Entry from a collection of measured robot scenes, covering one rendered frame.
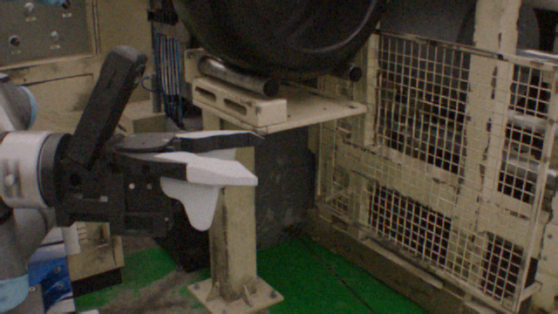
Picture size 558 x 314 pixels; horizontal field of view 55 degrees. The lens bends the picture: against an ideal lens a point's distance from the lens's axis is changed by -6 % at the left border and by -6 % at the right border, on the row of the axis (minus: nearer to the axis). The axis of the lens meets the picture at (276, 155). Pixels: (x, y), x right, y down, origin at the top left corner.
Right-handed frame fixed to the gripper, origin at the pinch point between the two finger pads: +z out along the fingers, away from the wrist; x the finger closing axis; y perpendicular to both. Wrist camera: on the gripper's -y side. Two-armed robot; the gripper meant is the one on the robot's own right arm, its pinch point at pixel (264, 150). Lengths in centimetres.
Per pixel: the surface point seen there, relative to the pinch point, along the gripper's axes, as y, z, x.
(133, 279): 87, -59, -151
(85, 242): 65, -72, -135
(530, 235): 40, 64, -81
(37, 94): 9, -79, -122
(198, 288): 86, -32, -144
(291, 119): 13, 3, -95
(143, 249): 83, -61, -174
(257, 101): 8, -6, -90
